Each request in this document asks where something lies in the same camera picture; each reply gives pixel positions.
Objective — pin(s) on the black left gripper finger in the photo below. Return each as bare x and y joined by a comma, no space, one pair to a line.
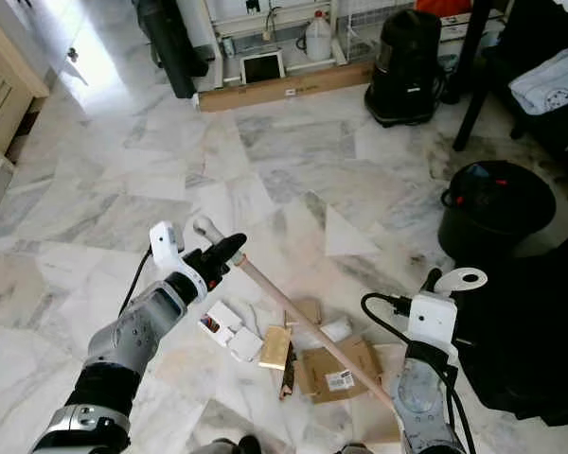
221,270
230,245

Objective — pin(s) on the wooden broom stick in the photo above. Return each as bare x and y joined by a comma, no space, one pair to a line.
322,336

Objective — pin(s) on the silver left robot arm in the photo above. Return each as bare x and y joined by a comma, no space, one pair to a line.
133,336

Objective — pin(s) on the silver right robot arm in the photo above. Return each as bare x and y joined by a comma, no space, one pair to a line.
417,407

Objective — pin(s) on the flat golden box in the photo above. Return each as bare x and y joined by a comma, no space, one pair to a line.
275,348

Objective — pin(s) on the small open cardboard box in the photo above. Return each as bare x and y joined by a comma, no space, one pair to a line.
308,310

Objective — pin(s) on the brown cardboard box with label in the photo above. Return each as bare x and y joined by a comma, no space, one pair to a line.
336,378

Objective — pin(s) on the long brown cardboard box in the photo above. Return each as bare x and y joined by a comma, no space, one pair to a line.
284,88

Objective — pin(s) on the black robot left foot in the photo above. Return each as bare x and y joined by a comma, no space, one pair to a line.
237,445

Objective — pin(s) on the black robot foot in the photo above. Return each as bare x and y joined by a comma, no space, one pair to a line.
237,445
355,448

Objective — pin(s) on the white framed tablet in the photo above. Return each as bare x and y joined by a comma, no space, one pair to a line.
263,67

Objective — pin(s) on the tall dark bag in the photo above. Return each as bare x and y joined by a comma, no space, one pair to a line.
172,47

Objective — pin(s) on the black robot right foot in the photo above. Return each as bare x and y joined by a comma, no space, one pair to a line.
355,448

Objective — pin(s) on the white plastic jug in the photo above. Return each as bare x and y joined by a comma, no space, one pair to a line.
319,40

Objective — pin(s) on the white shelf rack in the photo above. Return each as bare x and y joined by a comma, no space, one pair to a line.
227,11

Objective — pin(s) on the black vacuum cleaner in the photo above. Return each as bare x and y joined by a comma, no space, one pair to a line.
405,71

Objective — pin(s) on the wooden louvre door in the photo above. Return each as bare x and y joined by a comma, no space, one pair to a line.
9,95

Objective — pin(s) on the round black bin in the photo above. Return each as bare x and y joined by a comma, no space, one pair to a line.
497,213

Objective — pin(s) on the black table leg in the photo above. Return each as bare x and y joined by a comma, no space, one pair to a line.
473,80

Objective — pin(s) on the red container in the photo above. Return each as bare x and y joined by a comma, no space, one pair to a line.
443,7

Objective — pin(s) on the folded grey white cloth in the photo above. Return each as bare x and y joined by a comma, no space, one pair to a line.
551,85

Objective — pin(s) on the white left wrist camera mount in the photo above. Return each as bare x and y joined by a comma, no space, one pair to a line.
168,248

